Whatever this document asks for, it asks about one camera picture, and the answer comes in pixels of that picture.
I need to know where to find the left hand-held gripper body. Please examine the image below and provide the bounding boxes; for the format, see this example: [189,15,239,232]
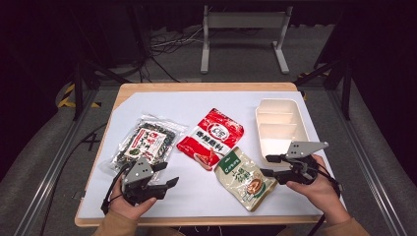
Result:
[121,156,168,207]

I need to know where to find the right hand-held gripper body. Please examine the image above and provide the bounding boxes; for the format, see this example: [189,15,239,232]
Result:
[278,141,329,185]

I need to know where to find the beige packet with green label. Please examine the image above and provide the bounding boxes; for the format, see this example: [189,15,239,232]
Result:
[213,146,278,212]

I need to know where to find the clear dried seaweed packet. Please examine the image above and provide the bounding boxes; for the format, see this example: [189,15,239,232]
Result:
[109,113,189,175]

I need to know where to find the white divided plastic container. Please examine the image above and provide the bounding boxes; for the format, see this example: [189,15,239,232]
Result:
[255,97,311,168]

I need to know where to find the red and white sauce packet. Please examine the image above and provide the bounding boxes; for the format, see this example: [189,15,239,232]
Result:
[176,107,245,172]

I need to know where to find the person's left hand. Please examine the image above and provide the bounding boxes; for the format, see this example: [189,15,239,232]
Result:
[107,185,158,221]

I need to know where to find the person's right hand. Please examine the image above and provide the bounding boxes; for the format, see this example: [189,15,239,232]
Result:
[285,154,352,225]

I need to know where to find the white paper sheet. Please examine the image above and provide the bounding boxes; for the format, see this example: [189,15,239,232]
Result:
[78,90,347,219]

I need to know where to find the black metal stand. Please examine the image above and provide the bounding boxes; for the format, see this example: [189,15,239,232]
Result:
[294,58,354,121]

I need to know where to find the yellow and black hazard tape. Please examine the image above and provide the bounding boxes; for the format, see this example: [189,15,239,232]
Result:
[57,83,101,109]

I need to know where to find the black tripod stand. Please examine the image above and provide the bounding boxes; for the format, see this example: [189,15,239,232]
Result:
[70,6,132,122]

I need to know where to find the grey metal stand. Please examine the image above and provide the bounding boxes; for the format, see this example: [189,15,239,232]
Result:
[200,4,294,75]

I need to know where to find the left hand-held gripper cable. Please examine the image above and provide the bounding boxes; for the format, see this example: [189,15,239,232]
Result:
[100,162,130,215]

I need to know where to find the hand-held gripper cable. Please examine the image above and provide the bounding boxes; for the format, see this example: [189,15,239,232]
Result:
[100,162,130,215]
[307,161,344,236]

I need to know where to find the right hand-held gripper cable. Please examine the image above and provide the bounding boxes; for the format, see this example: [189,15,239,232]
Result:
[307,161,344,236]

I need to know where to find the aluminium floor rail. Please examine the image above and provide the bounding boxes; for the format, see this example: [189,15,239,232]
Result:
[328,88,408,236]
[14,88,99,236]

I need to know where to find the black floor cable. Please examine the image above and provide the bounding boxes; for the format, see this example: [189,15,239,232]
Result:
[38,122,108,236]

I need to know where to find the bundle of floor cables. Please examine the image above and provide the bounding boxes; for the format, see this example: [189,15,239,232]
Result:
[137,27,205,84]

